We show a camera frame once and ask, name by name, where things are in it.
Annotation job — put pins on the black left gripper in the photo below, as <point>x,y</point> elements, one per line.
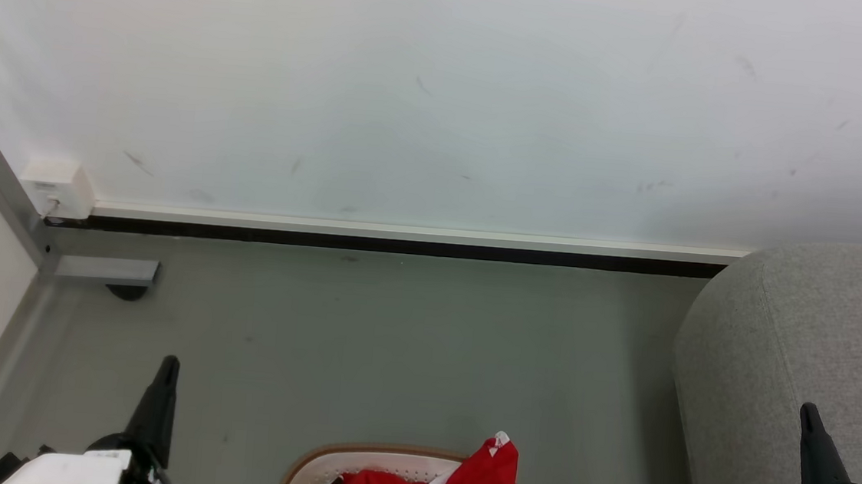
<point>143,477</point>

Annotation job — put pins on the black round frame foot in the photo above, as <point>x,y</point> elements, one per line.
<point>127,293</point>

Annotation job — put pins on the grey fabric sofa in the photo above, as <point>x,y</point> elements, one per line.
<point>799,356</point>

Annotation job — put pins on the white laundry basket brown rim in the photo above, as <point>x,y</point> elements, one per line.
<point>383,461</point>

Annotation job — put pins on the white wall socket box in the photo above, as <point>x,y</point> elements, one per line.
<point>58,188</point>

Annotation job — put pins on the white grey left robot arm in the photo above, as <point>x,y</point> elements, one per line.
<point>67,471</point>

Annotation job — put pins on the white and black baseboard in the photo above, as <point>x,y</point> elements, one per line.
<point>400,240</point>

